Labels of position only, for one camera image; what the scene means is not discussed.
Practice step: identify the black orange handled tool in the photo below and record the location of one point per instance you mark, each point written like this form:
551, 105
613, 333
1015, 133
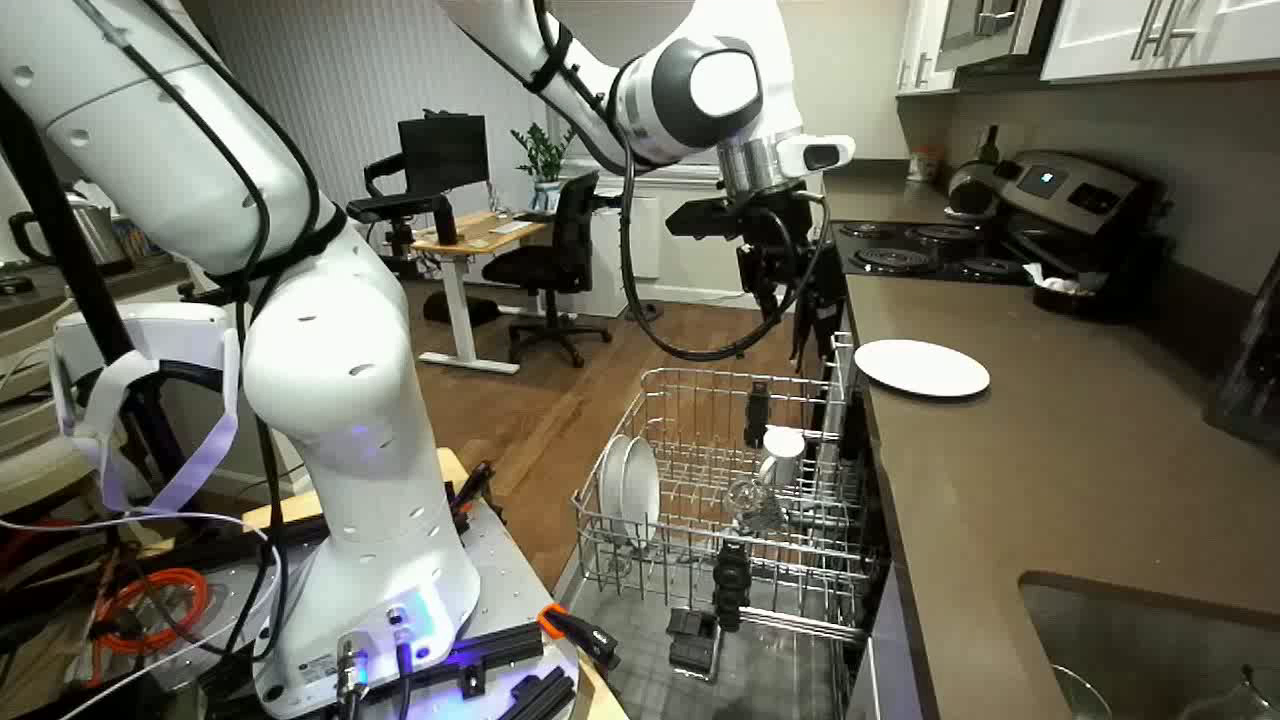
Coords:
589, 639

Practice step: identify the black office chair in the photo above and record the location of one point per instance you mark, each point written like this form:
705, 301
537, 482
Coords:
552, 268

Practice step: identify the white plate in rack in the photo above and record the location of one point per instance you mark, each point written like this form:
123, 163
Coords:
642, 492
611, 479

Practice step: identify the black dish on counter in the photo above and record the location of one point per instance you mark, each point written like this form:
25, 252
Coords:
1065, 292

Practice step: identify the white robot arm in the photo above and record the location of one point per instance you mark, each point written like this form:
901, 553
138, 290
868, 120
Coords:
138, 100

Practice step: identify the metal wire dishwasher rack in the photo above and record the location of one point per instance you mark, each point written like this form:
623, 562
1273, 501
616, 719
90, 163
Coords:
741, 532

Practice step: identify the white mug in rack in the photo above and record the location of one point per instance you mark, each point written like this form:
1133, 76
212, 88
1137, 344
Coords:
785, 443

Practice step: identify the wooden standing desk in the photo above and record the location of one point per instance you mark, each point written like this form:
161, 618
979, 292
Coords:
479, 236

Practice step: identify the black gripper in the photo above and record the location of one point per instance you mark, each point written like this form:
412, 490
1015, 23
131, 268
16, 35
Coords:
768, 257

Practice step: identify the white round plate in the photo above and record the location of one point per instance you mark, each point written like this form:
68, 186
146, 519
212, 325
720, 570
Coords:
921, 368

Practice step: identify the black kettle on stove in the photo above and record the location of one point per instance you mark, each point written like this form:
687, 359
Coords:
975, 186

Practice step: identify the white upper cabinets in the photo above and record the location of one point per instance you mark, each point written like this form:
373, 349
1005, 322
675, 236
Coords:
965, 45

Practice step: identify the stainless steel sink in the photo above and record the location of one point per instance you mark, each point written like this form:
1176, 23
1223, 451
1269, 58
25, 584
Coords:
1153, 658

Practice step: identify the green potted plant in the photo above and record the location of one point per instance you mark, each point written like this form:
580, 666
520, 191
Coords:
540, 163

